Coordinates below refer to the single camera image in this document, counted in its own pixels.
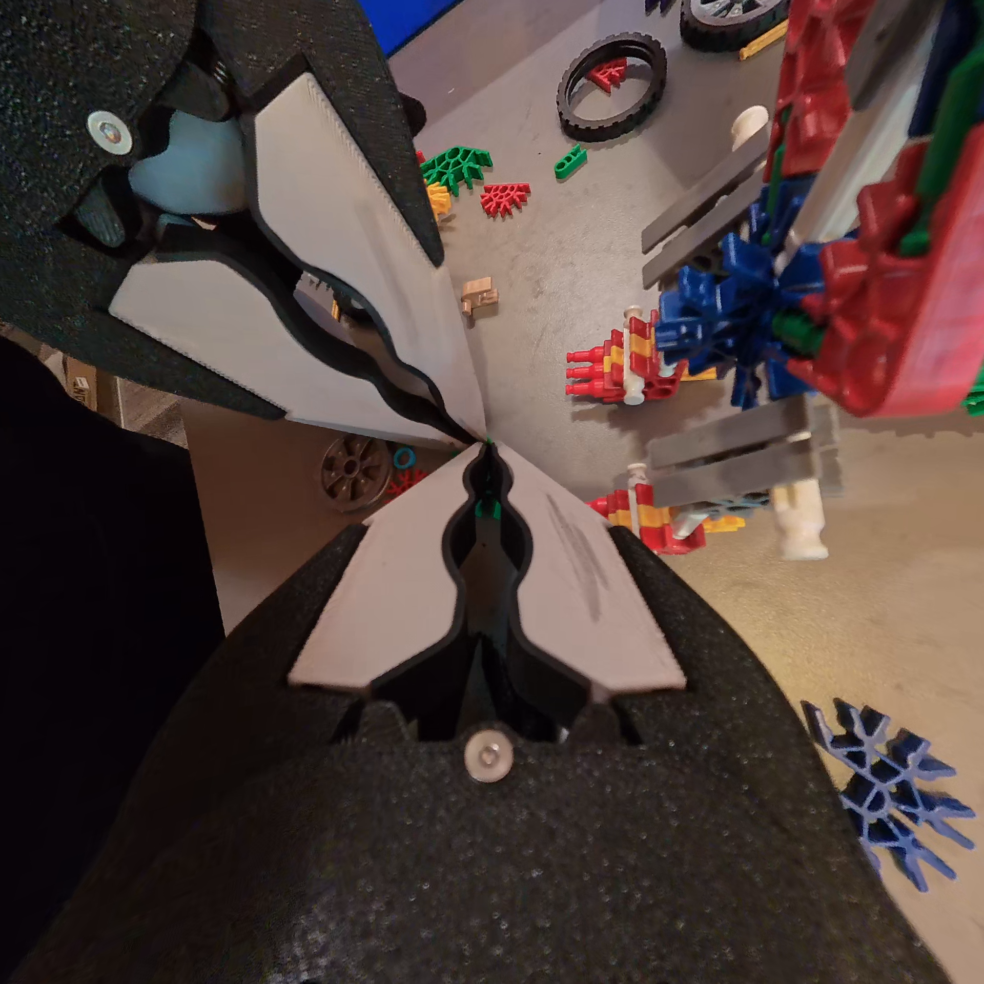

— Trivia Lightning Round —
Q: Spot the grey pulley wheel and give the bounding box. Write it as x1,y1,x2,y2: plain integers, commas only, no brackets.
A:
319,433,393,515

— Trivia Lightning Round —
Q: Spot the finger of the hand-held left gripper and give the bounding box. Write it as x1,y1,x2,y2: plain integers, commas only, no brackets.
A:
106,255,474,447
250,71,490,447

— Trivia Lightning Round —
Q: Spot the green connector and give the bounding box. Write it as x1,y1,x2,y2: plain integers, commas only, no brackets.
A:
421,146,493,197

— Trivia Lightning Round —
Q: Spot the blue snowflake connector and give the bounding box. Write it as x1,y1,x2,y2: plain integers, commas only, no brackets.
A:
799,698,977,893

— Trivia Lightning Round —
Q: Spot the colourful construction toy model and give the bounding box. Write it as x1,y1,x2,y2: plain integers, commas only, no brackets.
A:
565,0,984,561

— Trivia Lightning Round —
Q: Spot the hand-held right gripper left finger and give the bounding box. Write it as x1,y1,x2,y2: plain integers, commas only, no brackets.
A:
288,444,493,743

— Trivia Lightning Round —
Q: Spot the black rubber tyre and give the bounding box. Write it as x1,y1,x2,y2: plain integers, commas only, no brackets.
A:
557,32,668,143

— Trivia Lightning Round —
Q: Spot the blue plastic bin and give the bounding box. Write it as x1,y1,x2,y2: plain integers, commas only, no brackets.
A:
384,0,464,56

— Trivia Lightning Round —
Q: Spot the grey wheel with black tyre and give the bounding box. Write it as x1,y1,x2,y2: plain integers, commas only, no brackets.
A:
680,0,793,53

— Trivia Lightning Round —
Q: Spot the orange short rod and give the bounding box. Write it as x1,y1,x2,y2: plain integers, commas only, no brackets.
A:
740,19,790,61

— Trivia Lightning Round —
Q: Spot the green short rod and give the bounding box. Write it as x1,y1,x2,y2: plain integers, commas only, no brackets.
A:
475,437,502,519

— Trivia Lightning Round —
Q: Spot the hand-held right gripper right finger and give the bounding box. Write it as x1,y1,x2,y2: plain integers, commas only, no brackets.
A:
490,446,688,743

